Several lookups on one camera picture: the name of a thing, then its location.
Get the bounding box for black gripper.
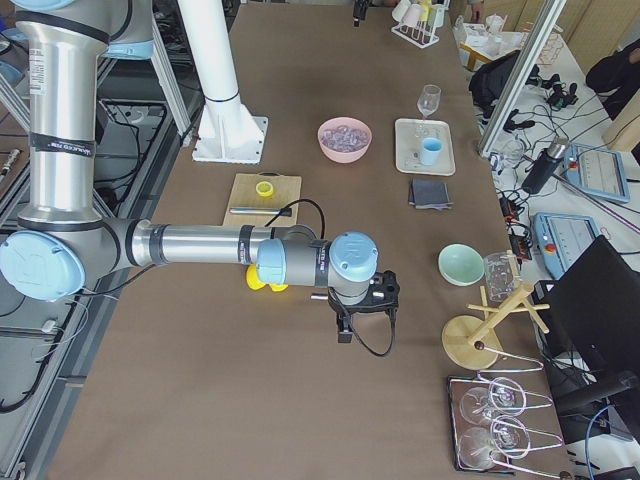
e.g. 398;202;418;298
353;0;370;26
328;270;400;343

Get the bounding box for pink bowl with ice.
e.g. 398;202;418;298
317;117;373;163

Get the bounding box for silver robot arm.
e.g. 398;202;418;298
1;1;400;343

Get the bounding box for wooden cup tree stand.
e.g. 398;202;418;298
441;278;550;371

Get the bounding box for clear glass measuring cup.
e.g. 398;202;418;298
484;251;520;302

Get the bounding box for light blue cup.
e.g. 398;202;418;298
419;137;442;166

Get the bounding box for mint green bowl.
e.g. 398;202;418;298
438;244;484;286

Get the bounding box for clear wine glass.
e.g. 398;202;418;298
416;84;441;137

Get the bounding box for dark grey folded cloth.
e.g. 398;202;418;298
408;179;453;210

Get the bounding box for cream serving tray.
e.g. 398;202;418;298
395;118;456;176

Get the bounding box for black backpack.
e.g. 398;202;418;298
469;50;520;118

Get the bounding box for wooden cutting board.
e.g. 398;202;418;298
222;173;302;227

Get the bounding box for half lemon slice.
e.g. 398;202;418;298
255;181;275;198

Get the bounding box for upside down wine glass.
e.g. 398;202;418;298
457;415;531;471
459;377;526;426

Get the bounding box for black tray with glasses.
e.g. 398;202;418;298
447;377;566;479

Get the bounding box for blue teach pendant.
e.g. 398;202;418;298
561;143;630;204
531;212;599;280

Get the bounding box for black monitor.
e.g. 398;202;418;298
547;236;639;373

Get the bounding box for black thermos bottle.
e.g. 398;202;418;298
522;137;570;195

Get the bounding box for seated person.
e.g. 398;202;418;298
585;40;639;120

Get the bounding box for white wire cup rack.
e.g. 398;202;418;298
391;0;449;49

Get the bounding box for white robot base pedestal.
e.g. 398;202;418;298
179;0;268;165

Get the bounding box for aluminium frame post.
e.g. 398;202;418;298
478;0;566;158

